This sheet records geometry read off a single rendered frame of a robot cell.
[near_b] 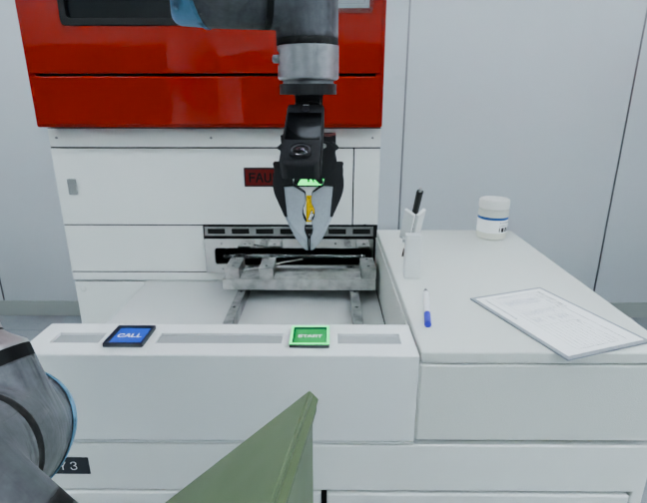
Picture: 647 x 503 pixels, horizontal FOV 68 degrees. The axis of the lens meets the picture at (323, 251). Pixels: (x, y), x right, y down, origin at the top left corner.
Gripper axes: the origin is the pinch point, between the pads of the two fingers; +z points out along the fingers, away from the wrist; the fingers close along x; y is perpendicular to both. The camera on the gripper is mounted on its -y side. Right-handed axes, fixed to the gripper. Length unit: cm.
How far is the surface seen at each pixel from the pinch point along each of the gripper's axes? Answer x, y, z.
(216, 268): 27, 57, 25
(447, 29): -64, 207, -51
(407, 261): -17.5, 23.4, 10.9
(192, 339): 17.2, 1.0, 15.1
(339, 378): -4.2, -4.0, 18.3
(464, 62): -74, 207, -35
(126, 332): 26.9, 1.5, 14.3
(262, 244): 14, 57, 18
